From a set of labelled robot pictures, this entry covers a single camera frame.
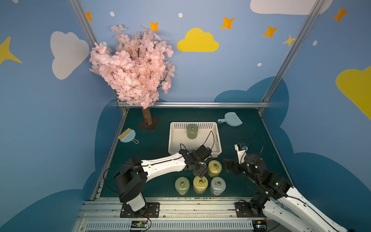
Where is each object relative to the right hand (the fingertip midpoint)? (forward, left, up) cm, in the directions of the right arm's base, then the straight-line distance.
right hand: (233, 155), depth 76 cm
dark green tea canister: (-15, +27, -8) cm, 31 cm away
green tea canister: (+22, +23, -11) cm, 34 cm away
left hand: (-2, +16, -10) cm, 19 cm away
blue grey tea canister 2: (-14, +8, -9) cm, 18 cm away
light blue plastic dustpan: (+41, -9, -17) cm, 46 cm away
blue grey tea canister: (-10, +20, -3) cm, 22 cm away
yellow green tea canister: (-4, +9, -8) cm, 13 cm away
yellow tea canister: (-13, +17, -9) cm, 24 cm away
